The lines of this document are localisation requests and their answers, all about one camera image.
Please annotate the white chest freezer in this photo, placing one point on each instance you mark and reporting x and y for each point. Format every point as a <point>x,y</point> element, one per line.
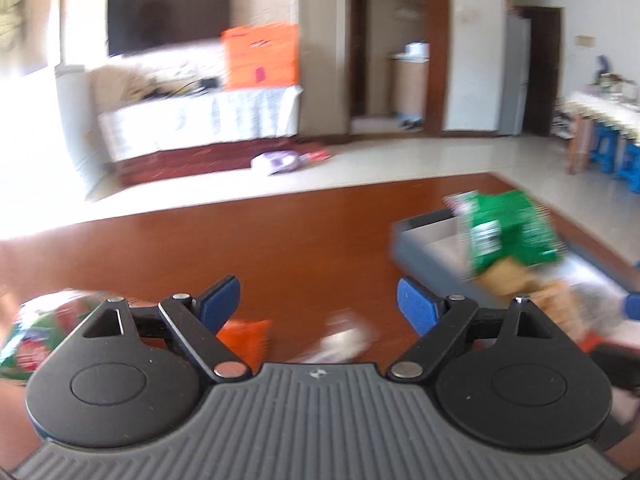
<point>80,125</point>

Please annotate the silver refrigerator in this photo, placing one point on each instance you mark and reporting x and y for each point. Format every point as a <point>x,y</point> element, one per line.
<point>515,75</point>

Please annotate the grey shallow cardboard box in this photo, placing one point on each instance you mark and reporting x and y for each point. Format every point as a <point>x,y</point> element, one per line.
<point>425,255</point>

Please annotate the cream lace tablecloth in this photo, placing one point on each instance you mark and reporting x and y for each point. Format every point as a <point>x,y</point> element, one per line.
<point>610,110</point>

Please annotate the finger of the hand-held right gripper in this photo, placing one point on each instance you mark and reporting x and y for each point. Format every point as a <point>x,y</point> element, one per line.
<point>632,306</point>

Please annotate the black wall television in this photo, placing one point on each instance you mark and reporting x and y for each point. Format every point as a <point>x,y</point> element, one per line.
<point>170,12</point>

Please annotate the yellow wall box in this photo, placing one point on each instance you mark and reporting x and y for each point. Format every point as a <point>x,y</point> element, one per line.
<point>583,40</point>

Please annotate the clear packet white candy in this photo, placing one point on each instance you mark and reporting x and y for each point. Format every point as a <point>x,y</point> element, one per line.
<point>345,342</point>

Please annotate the dark wooden door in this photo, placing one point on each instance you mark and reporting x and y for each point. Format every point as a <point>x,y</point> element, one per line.
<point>542,70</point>

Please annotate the pair of dark slippers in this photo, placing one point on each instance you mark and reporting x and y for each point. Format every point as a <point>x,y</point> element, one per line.
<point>411,122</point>

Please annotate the clear packet dark snack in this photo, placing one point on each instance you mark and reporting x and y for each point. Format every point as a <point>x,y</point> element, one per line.
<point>595,307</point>

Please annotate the green and red snack bag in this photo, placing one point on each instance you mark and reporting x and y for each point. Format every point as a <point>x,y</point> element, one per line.
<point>30,340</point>

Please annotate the orange cardboard box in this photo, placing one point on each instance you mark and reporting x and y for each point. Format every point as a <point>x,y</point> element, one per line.
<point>260,55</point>

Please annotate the yellow-brown bread packet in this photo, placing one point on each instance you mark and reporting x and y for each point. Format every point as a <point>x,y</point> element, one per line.
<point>555,302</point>

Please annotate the blue plastic stool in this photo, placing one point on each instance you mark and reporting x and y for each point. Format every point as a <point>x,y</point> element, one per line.
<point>606,147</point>
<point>631,165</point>

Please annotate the red packet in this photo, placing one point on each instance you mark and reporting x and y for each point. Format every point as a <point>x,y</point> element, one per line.
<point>317,155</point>

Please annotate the white kitchen appliance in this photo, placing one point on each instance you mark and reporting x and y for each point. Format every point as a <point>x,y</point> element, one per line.
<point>416,50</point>

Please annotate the purple packet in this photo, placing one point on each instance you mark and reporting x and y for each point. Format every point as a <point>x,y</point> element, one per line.
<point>277,162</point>

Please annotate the tied beige curtain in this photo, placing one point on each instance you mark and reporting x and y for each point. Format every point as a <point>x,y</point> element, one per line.
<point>10,10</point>

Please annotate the red-brown snack packet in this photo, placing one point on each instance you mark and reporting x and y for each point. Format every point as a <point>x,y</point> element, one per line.
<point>590,344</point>

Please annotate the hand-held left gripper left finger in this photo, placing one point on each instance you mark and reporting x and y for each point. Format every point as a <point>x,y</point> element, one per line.
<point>220,305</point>

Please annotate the wooden television cabinet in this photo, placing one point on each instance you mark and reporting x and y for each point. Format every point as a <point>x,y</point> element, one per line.
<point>175,162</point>

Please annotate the wooden dining table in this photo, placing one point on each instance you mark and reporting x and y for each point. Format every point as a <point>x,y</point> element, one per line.
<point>577,145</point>

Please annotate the orange snack packet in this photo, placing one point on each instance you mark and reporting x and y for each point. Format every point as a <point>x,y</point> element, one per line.
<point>247,340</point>

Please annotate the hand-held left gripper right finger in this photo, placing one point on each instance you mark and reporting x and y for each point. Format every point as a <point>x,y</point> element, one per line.
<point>417,310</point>

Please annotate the tan snack packet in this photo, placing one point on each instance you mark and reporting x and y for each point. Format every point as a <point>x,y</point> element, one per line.
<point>507,275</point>

